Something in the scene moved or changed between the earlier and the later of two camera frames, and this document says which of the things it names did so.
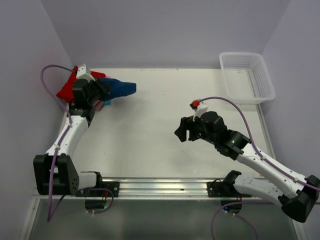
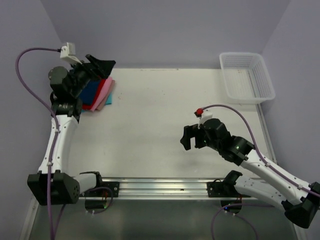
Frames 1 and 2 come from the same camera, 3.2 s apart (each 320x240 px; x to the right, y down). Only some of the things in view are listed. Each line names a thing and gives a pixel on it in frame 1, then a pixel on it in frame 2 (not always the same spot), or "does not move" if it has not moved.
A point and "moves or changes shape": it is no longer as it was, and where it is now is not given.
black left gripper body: (98, 92) → (81, 76)
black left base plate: (113, 186) does not move
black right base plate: (218, 189) does not move
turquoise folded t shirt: (107, 102) does not move
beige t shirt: (99, 105) → (112, 87)
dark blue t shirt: (119, 88) moves or changes shape
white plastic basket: (247, 79) does not move
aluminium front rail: (166, 188) does not move
